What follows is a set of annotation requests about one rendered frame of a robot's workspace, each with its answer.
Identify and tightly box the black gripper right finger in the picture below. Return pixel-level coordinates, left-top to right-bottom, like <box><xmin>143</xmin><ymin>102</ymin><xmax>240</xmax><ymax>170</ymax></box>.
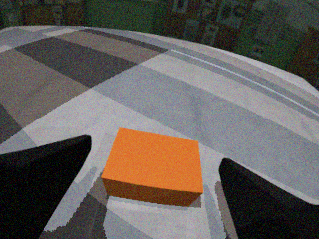
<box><xmin>218</xmin><ymin>158</ymin><xmax>319</xmax><ymax>239</ymax></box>

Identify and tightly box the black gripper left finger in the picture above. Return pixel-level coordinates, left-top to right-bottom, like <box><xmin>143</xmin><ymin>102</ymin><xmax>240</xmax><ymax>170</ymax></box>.
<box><xmin>0</xmin><ymin>135</ymin><xmax>92</xmax><ymax>239</ymax></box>

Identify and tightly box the orange block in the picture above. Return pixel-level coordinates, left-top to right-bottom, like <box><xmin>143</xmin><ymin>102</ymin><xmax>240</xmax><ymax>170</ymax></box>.
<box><xmin>101</xmin><ymin>128</ymin><xmax>203</xmax><ymax>207</ymax></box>

